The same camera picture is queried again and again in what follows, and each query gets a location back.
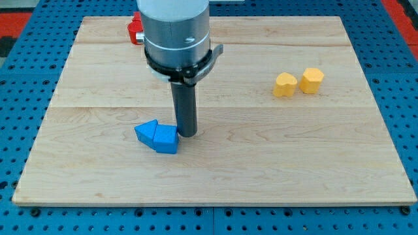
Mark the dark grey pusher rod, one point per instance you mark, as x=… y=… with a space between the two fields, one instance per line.
x=184 y=100

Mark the blue cube block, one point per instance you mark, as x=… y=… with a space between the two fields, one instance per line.
x=166 y=139

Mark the blue triangle block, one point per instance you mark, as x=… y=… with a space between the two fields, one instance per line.
x=145 y=132

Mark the grey cylindrical robot arm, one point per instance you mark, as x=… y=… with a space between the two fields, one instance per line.
x=177 y=37

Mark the wooden board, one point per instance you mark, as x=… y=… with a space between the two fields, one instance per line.
x=251 y=149

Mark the red block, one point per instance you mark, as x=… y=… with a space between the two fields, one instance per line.
x=135 y=29

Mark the yellow heart block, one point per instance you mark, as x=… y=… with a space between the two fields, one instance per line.
x=285 y=85

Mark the yellow hexagon block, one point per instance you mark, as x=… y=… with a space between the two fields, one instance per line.
x=311 y=80

